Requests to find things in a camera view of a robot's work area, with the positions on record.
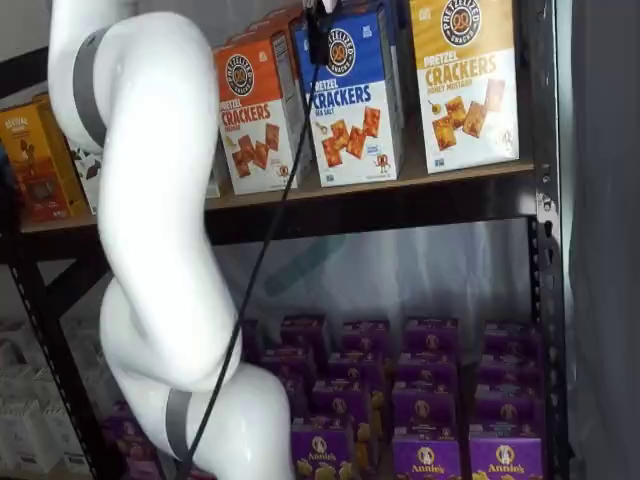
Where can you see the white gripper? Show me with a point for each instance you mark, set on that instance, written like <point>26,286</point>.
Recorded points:
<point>322,5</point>

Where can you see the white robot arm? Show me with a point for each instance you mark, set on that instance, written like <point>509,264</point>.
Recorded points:
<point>160,225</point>

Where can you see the orange cheddar crackers box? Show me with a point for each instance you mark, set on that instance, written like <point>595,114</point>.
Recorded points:
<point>255,125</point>
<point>292,75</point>

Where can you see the blue sea salt crackers box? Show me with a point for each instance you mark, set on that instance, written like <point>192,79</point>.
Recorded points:
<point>392,20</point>
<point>355,115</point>

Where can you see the yellow honey mustard crackers box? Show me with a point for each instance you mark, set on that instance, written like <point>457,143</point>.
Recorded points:
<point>465,100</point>

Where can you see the wooden shelf board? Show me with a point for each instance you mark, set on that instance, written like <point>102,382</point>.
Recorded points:
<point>412,177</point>

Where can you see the Simple Mills Sweet Thins box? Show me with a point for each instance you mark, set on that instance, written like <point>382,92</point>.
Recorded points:
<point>87,170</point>

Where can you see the purple Annie's snack box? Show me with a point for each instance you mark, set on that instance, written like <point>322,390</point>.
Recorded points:
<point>355,370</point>
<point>366,337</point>
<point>130,440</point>
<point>431,337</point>
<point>509,414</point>
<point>305,332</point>
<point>287,362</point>
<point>341,405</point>
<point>322,455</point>
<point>510,374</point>
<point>297,397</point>
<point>426,460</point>
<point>425,412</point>
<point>427,371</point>
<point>506,460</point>
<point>512,340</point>

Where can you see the yellow-orange snack box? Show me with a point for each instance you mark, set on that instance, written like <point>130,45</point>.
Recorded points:
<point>40,165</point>

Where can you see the white carton box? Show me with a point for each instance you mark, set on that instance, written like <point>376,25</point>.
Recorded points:
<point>65,435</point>
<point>25,435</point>
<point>15,385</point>

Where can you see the white backdrop sheet teal logo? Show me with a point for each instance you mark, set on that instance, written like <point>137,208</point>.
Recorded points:
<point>400,270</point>

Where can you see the black metal shelf frame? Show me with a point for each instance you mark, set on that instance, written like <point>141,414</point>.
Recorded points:
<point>375,205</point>

